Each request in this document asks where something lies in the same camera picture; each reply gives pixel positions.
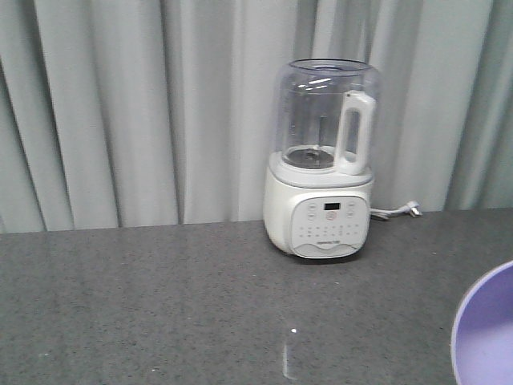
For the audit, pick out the white blender with clear jar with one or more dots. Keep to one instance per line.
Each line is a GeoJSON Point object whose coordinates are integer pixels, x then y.
{"type": "Point", "coordinates": [318, 180]}

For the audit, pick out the purple plastic bowl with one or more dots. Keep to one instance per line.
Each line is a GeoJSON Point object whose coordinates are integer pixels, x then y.
{"type": "Point", "coordinates": [481, 337]}

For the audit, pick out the white curtain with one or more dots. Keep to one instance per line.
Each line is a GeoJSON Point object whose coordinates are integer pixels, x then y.
{"type": "Point", "coordinates": [129, 113]}

